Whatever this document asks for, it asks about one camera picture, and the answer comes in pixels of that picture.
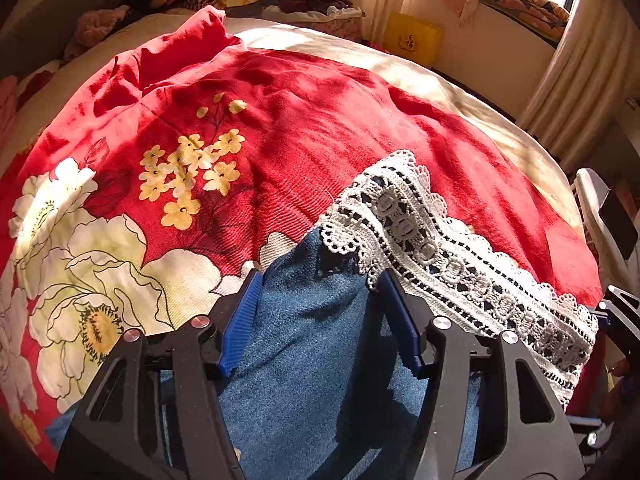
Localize red floral blanket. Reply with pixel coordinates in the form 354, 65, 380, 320
0, 5, 604, 470

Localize blue denim lace-trimmed pants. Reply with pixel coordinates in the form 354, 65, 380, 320
37, 146, 602, 479

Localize pink fuzzy garment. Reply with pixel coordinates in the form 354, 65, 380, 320
64, 4, 129, 61

